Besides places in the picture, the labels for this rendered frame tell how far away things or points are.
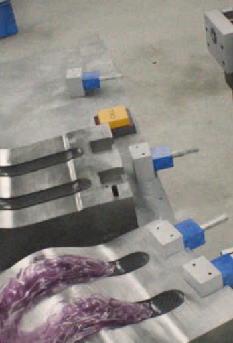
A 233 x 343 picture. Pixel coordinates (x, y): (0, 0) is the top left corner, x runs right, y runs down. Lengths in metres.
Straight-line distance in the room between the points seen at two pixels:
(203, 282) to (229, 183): 1.70
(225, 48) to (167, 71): 2.12
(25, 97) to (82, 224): 0.65
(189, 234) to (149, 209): 0.20
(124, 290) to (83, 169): 0.30
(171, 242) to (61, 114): 0.65
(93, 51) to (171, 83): 1.53
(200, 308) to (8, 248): 0.37
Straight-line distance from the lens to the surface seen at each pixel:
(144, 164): 1.37
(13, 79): 1.91
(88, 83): 1.72
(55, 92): 1.78
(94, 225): 1.22
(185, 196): 2.68
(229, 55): 1.48
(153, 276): 1.09
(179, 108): 3.23
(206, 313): 1.02
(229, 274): 1.06
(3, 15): 4.36
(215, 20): 1.53
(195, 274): 1.04
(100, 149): 1.38
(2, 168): 1.37
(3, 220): 1.23
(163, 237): 1.11
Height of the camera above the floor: 1.59
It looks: 33 degrees down
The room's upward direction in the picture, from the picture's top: 12 degrees counter-clockwise
